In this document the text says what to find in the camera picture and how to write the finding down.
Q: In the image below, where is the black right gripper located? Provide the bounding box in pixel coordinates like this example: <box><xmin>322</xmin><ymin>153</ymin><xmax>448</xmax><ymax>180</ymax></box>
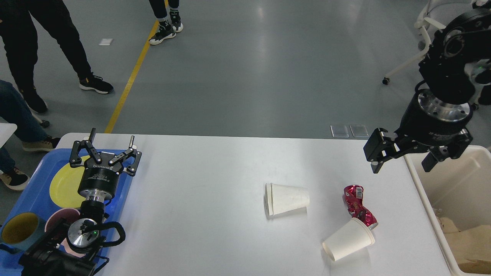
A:
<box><xmin>363</xmin><ymin>90</ymin><xmax>473</xmax><ymax>174</ymax></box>

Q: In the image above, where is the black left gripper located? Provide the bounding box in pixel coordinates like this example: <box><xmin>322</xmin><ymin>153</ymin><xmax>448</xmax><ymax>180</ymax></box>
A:
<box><xmin>68</xmin><ymin>128</ymin><xmax>142</xmax><ymax>202</ymax></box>

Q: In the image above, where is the yellow plastic plate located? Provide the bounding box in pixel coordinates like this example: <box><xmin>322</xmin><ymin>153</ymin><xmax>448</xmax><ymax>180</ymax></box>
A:
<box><xmin>49</xmin><ymin>156</ymin><xmax>105</xmax><ymax>209</ymax></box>

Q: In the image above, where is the pink mug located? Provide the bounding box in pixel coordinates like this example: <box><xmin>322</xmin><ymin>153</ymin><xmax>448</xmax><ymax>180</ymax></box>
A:
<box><xmin>45</xmin><ymin>207</ymin><xmax>87</xmax><ymax>257</ymax></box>

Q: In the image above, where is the white paper cup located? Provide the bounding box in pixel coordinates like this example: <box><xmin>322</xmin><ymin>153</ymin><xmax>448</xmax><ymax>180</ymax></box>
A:
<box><xmin>265</xmin><ymin>183</ymin><xmax>310</xmax><ymax>216</ymax></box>
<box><xmin>322</xmin><ymin>218</ymin><xmax>375</xmax><ymax>261</ymax></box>

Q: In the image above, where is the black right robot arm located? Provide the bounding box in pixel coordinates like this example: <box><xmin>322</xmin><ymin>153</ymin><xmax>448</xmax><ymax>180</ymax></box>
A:
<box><xmin>363</xmin><ymin>7</ymin><xmax>490</xmax><ymax>174</ymax></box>

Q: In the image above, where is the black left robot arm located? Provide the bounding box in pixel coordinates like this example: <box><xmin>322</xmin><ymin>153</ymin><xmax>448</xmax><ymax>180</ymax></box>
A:
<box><xmin>19</xmin><ymin>128</ymin><xmax>142</xmax><ymax>276</ymax></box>

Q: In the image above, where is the white plastic bin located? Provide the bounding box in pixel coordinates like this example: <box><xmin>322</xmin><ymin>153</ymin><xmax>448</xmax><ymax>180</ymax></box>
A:
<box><xmin>404</xmin><ymin>146</ymin><xmax>490</xmax><ymax>276</ymax></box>

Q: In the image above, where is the crushed red can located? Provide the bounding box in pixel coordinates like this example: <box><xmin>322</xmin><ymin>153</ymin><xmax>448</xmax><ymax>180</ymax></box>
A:
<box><xmin>343</xmin><ymin>185</ymin><xmax>378</xmax><ymax>230</ymax></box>

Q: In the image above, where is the blue plastic tray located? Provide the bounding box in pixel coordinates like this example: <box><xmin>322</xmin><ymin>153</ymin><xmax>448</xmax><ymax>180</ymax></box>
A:
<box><xmin>0</xmin><ymin>149</ymin><xmax>133</xmax><ymax>276</ymax></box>

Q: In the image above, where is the white table edge left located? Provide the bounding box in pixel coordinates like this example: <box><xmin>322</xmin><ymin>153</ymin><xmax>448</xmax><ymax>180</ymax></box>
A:
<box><xmin>0</xmin><ymin>122</ymin><xmax>17</xmax><ymax>147</ymax></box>

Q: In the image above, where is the seated person in jeans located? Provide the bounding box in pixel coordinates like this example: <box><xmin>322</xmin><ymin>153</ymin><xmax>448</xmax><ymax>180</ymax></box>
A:
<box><xmin>0</xmin><ymin>80</ymin><xmax>60</xmax><ymax>191</ymax></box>

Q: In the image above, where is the teal mug yellow inside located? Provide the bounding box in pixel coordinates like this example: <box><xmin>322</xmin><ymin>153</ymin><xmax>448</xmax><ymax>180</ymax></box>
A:
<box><xmin>0</xmin><ymin>212</ymin><xmax>46</xmax><ymax>254</ymax></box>

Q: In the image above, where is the grey office chair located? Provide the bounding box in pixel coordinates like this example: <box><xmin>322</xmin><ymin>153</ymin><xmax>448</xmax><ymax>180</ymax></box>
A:
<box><xmin>382</xmin><ymin>0</ymin><xmax>491</xmax><ymax>85</ymax></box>

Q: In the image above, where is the lying white paper cup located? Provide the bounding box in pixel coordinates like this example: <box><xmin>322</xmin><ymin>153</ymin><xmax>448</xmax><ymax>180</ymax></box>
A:
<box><xmin>265</xmin><ymin>183</ymin><xmax>310</xmax><ymax>216</ymax></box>

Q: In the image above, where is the person in dark jeans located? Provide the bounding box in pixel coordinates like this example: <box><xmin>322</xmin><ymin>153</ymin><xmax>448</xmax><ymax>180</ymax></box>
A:
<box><xmin>148</xmin><ymin>0</ymin><xmax>183</xmax><ymax>45</ymax></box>

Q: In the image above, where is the person in black trousers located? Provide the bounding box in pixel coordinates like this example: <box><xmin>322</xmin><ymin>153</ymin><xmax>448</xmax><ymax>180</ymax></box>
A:
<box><xmin>0</xmin><ymin>0</ymin><xmax>114</xmax><ymax>114</ymax></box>

